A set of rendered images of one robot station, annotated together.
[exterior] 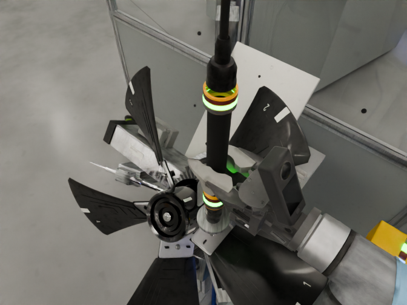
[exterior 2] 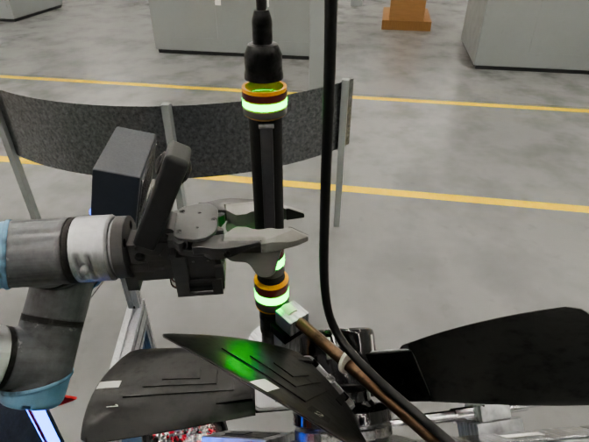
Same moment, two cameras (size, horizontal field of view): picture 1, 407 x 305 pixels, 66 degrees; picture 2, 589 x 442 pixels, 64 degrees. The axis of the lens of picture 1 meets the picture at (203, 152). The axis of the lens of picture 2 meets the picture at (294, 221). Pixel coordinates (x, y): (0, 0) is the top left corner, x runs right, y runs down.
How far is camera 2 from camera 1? 0.71 m
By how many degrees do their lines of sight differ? 85
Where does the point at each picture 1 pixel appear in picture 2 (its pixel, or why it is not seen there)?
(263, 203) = (180, 212)
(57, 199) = not seen: outside the picture
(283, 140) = (228, 354)
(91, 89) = not seen: outside the picture
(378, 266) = (29, 223)
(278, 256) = (167, 411)
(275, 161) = (172, 145)
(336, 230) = (84, 224)
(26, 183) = not seen: outside the picture
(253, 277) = (186, 372)
